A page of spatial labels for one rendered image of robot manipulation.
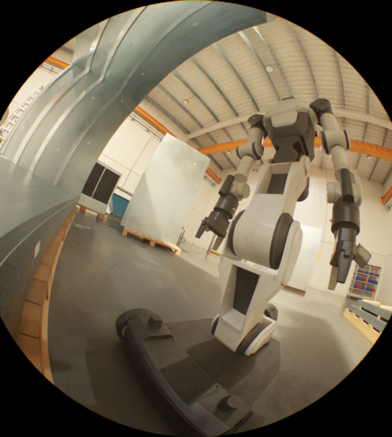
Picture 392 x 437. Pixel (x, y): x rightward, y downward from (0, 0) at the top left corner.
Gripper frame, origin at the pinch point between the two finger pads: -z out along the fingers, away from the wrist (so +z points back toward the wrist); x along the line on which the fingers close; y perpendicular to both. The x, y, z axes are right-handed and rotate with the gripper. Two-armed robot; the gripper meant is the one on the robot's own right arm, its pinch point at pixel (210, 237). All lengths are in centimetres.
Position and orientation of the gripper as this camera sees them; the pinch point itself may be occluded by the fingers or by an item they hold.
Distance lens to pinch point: 53.1
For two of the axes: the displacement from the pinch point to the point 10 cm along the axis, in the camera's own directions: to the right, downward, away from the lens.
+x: -6.4, -5.4, -5.5
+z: 4.9, -8.3, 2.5
